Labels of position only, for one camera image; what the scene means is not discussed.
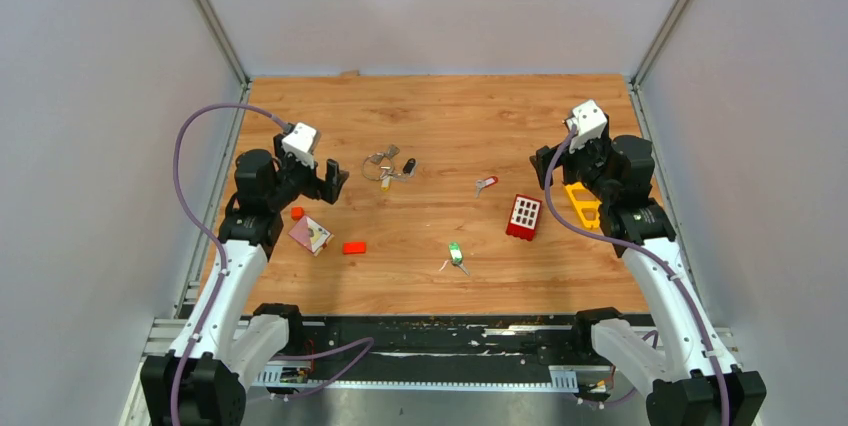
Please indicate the red white grid block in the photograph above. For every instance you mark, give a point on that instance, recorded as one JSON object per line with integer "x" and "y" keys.
{"x": 524, "y": 217}

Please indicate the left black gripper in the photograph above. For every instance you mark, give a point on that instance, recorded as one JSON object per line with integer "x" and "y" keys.
{"x": 328, "y": 189}

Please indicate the key with green tag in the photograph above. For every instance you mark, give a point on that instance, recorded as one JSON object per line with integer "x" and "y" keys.
{"x": 456, "y": 259}

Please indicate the pink picture card block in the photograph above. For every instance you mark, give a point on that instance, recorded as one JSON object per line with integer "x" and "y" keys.
{"x": 311, "y": 235}

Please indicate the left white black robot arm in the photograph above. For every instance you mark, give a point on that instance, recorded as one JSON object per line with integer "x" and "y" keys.
{"x": 204, "y": 377}

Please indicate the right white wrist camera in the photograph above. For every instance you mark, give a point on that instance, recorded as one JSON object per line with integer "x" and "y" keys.
{"x": 587, "y": 122}

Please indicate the white slotted cable duct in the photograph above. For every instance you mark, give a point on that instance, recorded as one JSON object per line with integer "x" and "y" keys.
{"x": 560, "y": 381}

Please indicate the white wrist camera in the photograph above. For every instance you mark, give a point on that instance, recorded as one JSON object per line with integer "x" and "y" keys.
{"x": 587, "y": 122}
{"x": 306, "y": 139}

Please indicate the key with red tag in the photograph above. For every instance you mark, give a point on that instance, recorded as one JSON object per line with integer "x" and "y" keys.
{"x": 484, "y": 183}

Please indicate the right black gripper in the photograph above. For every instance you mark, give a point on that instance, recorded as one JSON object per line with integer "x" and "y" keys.
{"x": 599, "y": 144}

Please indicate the small orange cube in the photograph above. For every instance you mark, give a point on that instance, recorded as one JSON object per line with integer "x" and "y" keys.
{"x": 297, "y": 213}

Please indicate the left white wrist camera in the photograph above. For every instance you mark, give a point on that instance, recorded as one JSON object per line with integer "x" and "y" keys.
{"x": 306, "y": 139}

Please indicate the metal keyring with keys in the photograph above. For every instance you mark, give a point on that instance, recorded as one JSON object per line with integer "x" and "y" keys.
{"x": 381, "y": 167}

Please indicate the red rectangular block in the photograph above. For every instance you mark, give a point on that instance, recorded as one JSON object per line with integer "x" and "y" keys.
{"x": 354, "y": 248}

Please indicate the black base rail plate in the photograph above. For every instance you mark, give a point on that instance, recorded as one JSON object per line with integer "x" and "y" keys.
{"x": 482, "y": 348}

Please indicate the yellow plastic triangle piece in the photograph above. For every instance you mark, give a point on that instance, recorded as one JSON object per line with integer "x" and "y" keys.
{"x": 585, "y": 205}

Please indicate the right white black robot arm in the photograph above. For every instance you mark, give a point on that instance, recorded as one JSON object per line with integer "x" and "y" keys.
{"x": 694, "y": 379}

